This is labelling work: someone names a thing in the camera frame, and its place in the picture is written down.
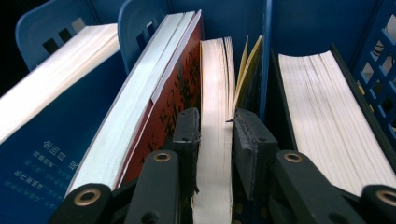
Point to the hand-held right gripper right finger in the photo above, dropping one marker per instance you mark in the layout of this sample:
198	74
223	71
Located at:
253	149

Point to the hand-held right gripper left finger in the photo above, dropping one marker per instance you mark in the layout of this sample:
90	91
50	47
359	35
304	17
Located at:
190	140

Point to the yellow book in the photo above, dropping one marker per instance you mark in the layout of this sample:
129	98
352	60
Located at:
214	93

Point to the red and blue cover book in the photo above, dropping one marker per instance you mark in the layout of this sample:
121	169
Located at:
130	109

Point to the black book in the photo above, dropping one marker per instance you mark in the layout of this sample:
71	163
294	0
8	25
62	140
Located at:
330	118

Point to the blue plastic file rack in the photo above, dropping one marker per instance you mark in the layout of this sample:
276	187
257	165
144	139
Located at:
224	18

